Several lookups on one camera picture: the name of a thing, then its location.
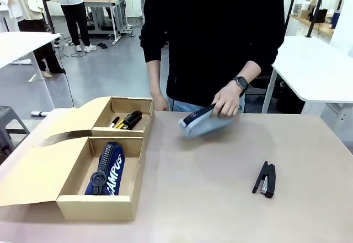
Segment white table with rounded corner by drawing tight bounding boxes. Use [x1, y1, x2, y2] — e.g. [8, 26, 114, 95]
[0, 31, 61, 111]

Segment person's left hand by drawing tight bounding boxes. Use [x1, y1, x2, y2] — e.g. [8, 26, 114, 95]
[212, 84, 243, 117]

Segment person's blue jeans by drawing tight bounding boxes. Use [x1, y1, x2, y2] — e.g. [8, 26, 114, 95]
[166, 96, 245, 115]

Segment white angular table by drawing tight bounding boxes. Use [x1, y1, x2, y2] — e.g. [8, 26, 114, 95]
[261, 35, 353, 115]

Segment wooden shelf counter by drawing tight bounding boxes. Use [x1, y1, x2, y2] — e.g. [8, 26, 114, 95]
[289, 13, 335, 37]

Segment dark blue bottle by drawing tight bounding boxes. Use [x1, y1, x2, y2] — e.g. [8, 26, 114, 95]
[330, 9, 342, 30]

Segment black bag on shelf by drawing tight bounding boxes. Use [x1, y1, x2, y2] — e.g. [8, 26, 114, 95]
[312, 8, 329, 24]

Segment bystander in white jacket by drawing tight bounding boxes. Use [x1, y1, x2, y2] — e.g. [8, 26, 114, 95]
[47, 0, 98, 53]

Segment black stapler with silver label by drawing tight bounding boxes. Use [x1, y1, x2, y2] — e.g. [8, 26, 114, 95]
[122, 110, 143, 131]

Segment person's right hand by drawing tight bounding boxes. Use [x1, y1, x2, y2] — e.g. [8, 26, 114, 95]
[153, 93, 169, 112]

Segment person's left forearm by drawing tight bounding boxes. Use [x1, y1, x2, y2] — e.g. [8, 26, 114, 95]
[234, 60, 263, 89]

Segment bystander in cream coat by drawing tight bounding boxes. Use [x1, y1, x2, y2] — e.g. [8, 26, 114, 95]
[0, 0, 67, 79]

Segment open brown cardboard box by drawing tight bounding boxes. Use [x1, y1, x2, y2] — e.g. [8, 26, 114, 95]
[0, 96, 155, 222]

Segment black stapler lying sideways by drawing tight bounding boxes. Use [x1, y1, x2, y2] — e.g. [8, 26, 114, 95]
[252, 160, 276, 199]

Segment background workbench with wooden top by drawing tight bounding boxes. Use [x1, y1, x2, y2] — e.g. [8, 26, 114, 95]
[82, 0, 136, 45]

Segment person's black sweater torso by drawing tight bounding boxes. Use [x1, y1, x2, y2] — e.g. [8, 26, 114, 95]
[140, 0, 286, 107]

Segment grey zippered pencil case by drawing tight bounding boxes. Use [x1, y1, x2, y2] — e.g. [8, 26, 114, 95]
[178, 103, 236, 140]

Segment black tripod stand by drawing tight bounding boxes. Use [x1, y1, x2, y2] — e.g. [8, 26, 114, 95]
[305, 0, 329, 39]

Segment person's right forearm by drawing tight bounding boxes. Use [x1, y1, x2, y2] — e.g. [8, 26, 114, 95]
[146, 59, 164, 98]

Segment grey metal stool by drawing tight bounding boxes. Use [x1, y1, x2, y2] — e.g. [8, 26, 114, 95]
[0, 105, 30, 157]

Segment navy blue pencil case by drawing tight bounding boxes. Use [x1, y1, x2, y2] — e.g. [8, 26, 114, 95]
[84, 141, 123, 197]

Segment black tripod pole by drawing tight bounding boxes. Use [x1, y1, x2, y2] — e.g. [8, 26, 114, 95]
[36, 0, 56, 34]

